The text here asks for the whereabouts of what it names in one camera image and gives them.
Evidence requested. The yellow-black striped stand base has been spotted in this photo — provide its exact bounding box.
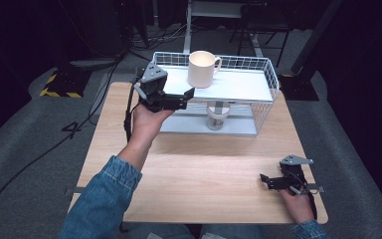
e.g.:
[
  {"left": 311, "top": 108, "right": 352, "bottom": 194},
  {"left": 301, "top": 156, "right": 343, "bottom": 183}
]
[{"left": 39, "top": 68, "right": 93, "bottom": 99}]

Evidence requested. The right hand-held gripper cable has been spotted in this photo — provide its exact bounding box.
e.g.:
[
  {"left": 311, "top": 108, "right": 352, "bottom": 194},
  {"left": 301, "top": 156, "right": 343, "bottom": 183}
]
[{"left": 304, "top": 185, "right": 319, "bottom": 221}]

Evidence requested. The person's left hand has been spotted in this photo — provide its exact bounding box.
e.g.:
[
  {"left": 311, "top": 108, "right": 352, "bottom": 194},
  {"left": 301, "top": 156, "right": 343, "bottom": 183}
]
[{"left": 128, "top": 103, "right": 175, "bottom": 147}]

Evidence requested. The glass jar with white lid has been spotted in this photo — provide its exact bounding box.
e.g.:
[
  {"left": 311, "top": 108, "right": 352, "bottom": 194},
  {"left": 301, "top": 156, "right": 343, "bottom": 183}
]
[{"left": 206, "top": 101, "right": 232, "bottom": 131}]

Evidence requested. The hand-held gripper cable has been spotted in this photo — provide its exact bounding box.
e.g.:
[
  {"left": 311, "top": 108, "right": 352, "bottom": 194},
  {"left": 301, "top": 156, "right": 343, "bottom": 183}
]
[
  {"left": 304, "top": 185, "right": 319, "bottom": 221},
  {"left": 123, "top": 68, "right": 143, "bottom": 143}
]

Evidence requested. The black stand with base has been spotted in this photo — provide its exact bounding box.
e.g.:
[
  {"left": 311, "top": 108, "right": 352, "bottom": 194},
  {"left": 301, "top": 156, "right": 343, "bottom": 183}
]
[{"left": 278, "top": 0, "right": 344, "bottom": 103}]

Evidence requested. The white mug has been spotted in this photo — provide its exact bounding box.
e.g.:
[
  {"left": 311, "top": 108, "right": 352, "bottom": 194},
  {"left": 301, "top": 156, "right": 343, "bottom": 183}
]
[{"left": 187, "top": 50, "right": 223, "bottom": 90}]

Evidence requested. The person's leg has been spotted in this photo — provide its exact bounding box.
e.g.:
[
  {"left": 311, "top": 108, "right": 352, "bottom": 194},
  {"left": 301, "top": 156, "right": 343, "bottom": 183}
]
[
  {"left": 122, "top": 222, "right": 196, "bottom": 239},
  {"left": 200, "top": 224, "right": 263, "bottom": 239}
]

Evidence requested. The person's right hand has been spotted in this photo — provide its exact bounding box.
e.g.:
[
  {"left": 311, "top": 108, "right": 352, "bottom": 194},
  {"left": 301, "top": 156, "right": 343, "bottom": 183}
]
[{"left": 280, "top": 189, "right": 314, "bottom": 224}]

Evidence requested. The person's left leg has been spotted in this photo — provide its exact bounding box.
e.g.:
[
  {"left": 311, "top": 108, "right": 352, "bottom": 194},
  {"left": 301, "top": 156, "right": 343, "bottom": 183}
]
[{"left": 122, "top": 222, "right": 196, "bottom": 239}]

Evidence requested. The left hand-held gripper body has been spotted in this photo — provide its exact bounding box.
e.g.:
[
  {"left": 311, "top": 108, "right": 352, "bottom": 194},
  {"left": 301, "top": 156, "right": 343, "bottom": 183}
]
[{"left": 133, "top": 62, "right": 168, "bottom": 113}]

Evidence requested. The person's right leg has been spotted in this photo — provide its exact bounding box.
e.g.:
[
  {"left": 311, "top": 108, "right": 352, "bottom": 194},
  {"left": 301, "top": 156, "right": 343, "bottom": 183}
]
[{"left": 200, "top": 224, "right": 263, "bottom": 239}]

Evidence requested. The long black floor cable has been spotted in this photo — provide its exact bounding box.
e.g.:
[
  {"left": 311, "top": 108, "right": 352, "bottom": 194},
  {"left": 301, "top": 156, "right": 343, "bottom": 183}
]
[{"left": 0, "top": 59, "right": 123, "bottom": 239}]

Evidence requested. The black chair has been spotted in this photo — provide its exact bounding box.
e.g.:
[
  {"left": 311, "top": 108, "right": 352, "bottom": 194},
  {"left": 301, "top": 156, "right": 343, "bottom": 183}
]
[{"left": 228, "top": 3, "right": 294, "bottom": 68}]

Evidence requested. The left hand-held gripper cable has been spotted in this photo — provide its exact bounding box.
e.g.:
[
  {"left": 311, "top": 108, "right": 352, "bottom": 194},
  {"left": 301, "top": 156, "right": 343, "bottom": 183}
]
[{"left": 123, "top": 68, "right": 143, "bottom": 143}]

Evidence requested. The grey tape piece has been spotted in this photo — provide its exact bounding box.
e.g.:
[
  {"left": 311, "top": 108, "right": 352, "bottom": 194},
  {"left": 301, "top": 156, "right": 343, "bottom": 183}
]
[
  {"left": 307, "top": 182, "right": 326, "bottom": 194},
  {"left": 64, "top": 186, "right": 88, "bottom": 196}
]

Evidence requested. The bundle of floor cables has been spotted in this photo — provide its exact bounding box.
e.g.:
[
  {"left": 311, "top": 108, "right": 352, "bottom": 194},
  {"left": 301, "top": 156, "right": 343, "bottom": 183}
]
[{"left": 125, "top": 21, "right": 193, "bottom": 53}]

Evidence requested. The white desk frame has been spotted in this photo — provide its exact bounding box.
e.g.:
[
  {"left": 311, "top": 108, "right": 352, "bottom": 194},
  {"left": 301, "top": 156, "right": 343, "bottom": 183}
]
[{"left": 182, "top": 0, "right": 267, "bottom": 56}]

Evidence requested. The white wire shelf rack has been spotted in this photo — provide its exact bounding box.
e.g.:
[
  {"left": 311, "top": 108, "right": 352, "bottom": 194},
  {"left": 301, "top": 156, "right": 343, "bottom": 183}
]
[{"left": 148, "top": 51, "right": 281, "bottom": 137}]

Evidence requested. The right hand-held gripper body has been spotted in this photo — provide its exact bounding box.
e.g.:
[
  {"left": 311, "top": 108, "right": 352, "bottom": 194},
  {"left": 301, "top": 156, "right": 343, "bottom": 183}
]
[{"left": 279, "top": 153, "right": 314, "bottom": 196}]

